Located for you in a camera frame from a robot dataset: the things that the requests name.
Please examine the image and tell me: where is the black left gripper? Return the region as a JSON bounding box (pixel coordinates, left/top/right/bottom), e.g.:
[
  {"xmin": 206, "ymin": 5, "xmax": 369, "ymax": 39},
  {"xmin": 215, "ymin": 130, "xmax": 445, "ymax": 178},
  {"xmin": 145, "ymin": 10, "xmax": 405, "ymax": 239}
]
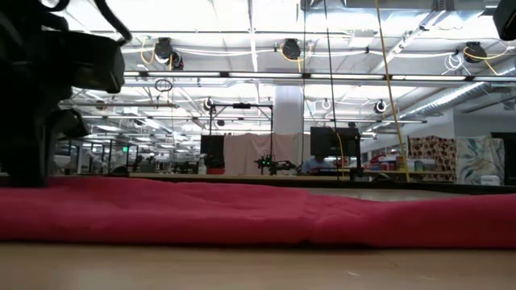
[{"xmin": 0, "ymin": 0, "xmax": 90, "ymax": 189}]

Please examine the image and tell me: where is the red cloth towel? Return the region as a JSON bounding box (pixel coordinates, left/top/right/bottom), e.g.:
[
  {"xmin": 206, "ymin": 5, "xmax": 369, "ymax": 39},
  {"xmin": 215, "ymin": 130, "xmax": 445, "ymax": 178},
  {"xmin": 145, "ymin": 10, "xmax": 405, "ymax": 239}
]
[{"xmin": 0, "ymin": 176, "xmax": 516, "ymax": 250}]

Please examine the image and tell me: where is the dark cabinet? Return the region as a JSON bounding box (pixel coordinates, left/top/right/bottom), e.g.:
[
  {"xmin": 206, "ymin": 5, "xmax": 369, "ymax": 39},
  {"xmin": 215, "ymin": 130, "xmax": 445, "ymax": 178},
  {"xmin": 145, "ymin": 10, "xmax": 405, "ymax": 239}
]
[{"xmin": 490, "ymin": 131, "xmax": 516, "ymax": 186}]

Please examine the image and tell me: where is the leaf patterned cloth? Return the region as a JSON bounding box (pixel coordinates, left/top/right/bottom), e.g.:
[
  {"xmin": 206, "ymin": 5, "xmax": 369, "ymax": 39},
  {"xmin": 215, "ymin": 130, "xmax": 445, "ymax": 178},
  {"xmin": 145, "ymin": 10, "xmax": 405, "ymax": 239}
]
[{"xmin": 455, "ymin": 135, "xmax": 506, "ymax": 185}]

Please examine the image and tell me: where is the floral patterned cloth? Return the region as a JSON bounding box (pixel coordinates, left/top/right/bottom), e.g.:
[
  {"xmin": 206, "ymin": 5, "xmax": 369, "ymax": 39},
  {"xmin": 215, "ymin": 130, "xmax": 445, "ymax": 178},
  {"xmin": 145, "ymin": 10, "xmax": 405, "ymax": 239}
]
[{"xmin": 407, "ymin": 135, "xmax": 458, "ymax": 183}]

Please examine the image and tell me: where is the small black monitor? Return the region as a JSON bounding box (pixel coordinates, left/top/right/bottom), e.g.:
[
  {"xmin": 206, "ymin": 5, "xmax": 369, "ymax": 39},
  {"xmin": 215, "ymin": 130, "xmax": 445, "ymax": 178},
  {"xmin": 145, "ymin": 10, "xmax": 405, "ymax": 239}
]
[{"xmin": 200, "ymin": 135, "xmax": 226, "ymax": 169}]

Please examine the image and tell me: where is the shelf with colourful boxes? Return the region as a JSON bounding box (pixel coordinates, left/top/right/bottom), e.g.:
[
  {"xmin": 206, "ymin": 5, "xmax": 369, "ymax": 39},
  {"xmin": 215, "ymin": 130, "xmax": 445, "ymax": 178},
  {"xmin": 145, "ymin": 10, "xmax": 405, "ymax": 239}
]
[{"xmin": 362, "ymin": 155, "xmax": 409, "ymax": 175}]

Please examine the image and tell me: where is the pink curtain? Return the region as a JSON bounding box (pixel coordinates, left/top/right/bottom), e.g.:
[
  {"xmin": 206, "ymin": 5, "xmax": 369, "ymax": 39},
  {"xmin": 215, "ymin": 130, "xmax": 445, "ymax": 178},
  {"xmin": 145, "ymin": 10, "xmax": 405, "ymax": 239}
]
[{"xmin": 223, "ymin": 132, "xmax": 311, "ymax": 176}]

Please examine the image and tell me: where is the wide black monitor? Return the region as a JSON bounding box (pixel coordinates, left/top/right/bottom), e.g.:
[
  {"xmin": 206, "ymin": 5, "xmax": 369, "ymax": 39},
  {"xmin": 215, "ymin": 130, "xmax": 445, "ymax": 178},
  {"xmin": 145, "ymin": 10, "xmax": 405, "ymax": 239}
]
[{"xmin": 310, "ymin": 126, "xmax": 361, "ymax": 158}]

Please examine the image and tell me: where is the long ceiling light strip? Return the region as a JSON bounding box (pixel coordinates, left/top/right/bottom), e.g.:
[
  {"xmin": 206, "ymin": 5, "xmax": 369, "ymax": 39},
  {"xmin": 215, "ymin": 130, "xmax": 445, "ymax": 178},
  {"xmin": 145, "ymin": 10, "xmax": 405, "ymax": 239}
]
[{"xmin": 123, "ymin": 71, "xmax": 516, "ymax": 85}]

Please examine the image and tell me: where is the white pillar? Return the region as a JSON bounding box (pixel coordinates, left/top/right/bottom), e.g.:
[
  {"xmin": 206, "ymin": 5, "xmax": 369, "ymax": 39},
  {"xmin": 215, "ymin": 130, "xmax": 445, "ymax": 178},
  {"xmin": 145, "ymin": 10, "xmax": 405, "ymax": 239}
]
[{"xmin": 273, "ymin": 84, "xmax": 305, "ymax": 136}]

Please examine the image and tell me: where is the person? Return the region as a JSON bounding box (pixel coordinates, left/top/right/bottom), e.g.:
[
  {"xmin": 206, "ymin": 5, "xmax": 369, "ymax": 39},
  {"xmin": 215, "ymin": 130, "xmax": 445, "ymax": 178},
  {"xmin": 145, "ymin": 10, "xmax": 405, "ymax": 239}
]
[{"xmin": 300, "ymin": 155, "xmax": 336, "ymax": 176}]

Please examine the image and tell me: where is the black framed glass enclosure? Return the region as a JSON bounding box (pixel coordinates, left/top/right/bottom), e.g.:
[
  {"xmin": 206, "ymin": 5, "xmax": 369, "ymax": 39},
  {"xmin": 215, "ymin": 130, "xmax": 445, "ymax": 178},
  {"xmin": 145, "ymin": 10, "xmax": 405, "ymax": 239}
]
[{"xmin": 54, "ymin": 137, "xmax": 140, "ymax": 176}]

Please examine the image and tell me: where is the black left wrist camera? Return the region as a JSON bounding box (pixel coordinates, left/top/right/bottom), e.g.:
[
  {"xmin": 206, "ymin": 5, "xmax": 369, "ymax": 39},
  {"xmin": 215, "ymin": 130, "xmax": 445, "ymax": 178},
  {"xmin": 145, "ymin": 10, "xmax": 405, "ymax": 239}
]
[{"xmin": 60, "ymin": 31, "xmax": 127, "ymax": 94}]

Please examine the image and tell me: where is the silver ribbed air duct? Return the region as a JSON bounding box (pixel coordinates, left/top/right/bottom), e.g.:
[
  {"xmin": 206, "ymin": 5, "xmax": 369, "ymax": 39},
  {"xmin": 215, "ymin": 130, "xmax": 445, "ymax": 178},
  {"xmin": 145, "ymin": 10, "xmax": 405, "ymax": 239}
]
[{"xmin": 398, "ymin": 66, "xmax": 516, "ymax": 120}]

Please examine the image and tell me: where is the thick black wrist cable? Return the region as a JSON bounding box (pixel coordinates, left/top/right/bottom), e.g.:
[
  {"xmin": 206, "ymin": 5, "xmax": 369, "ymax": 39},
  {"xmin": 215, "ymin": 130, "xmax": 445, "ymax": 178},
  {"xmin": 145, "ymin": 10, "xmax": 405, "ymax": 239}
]
[{"xmin": 93, "ymin": 0, "xmax": 133, "ymax": 46}]

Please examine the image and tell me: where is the long yellow cable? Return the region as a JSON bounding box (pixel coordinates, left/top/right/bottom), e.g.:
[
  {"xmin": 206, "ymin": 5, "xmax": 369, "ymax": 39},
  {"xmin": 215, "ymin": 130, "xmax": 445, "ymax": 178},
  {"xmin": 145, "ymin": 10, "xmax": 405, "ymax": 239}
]
[{"xmin": 375, "ymin": 0, "xmax": 411, "ymax": 183}]

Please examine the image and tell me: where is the long black cable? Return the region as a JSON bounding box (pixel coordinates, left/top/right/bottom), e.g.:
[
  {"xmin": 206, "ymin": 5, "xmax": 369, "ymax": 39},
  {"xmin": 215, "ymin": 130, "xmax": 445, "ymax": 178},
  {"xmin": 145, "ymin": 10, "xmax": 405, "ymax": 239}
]
[{"xmin": 324, "ymin": 0, "xmax": 340, "ymax": 180}]

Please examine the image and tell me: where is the black frame stand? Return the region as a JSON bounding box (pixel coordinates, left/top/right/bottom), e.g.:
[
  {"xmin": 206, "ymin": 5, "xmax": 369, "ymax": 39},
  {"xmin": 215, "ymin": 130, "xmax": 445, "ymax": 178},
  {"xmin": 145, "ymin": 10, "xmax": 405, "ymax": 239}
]
[{"xmin": 208, "ymin": 102, "xmax": 275, "ymax": 175}]

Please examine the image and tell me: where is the thin black hanging cable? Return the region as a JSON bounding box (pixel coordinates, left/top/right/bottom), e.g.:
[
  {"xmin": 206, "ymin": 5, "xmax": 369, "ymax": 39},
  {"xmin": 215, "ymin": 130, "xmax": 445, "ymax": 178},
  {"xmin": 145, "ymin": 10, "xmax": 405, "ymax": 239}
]
[{"xmin": 301, "ymin": 0, "xmax": 306, "ymax": 175}]

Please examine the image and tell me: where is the short yellow cable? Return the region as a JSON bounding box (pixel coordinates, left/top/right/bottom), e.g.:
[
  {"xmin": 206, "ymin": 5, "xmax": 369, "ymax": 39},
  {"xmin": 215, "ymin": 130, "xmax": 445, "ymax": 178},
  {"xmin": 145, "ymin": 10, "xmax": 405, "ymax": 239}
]
[{"xmin": 336, "ymin": 132, "xmax": 347, "ymax": 175}]

